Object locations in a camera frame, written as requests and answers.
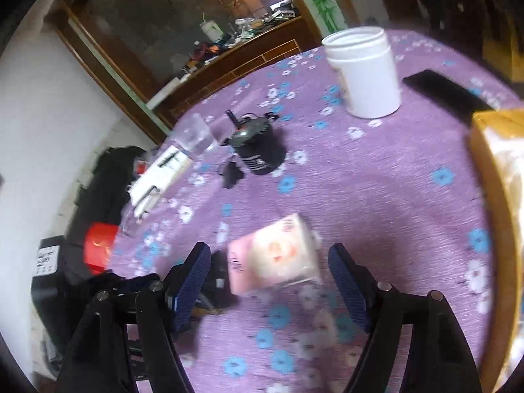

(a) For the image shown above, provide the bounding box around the white plastic jar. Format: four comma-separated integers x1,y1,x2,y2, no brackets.
321,26,402,119

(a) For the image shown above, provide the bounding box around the clear plastic cup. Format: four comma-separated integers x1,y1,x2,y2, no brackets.
172,112,219,158

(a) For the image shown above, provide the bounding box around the wooden counter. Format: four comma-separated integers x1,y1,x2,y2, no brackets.
147,14,316,132

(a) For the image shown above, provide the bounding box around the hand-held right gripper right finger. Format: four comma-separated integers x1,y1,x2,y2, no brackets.
327,243,481,393

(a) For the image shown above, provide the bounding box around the black bag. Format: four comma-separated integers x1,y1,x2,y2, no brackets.
67,145,158,254

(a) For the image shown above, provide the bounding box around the clutter on counter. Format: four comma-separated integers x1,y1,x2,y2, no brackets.
180,0,299,74

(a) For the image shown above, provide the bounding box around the red bag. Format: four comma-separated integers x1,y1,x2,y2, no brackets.
84,222,117,275

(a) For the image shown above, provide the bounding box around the yellow cardboard box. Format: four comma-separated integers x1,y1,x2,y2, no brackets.
469,108,524,393

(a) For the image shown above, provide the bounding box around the white notebook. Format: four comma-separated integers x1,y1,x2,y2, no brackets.
127,147,194,217

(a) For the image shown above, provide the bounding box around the black phone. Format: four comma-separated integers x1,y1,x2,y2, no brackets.
402,69,502,125

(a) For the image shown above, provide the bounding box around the bamboo wall decoration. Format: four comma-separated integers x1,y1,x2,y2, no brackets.
292,0,348,37

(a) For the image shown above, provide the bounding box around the pink tissue pack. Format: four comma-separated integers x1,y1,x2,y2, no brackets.
227,213,324,295

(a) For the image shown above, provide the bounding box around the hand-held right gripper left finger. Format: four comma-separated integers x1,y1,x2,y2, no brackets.
53,241,212,393

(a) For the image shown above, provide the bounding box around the black cylindrical motor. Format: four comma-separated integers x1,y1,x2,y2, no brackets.
221,108,287,177

